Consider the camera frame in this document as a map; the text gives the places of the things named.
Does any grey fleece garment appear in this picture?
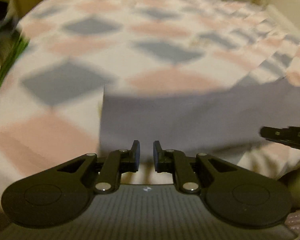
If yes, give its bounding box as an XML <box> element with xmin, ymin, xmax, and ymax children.
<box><xmin>99</xmin><ymin>79</ymin><xmax>300</xmax><ymax>163</ymax></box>

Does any folded clothes stack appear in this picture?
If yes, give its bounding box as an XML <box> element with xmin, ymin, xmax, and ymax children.
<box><xmin>0</xmin><ymin>18</ymin><xmax>29</xmax><ymax>88</ymax></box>

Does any checkered pink grey quilt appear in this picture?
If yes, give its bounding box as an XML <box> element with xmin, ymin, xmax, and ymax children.
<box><xmin>0</xmin><ymin>0</ymin><xmax>300</xmax><ymax>228</ymax></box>

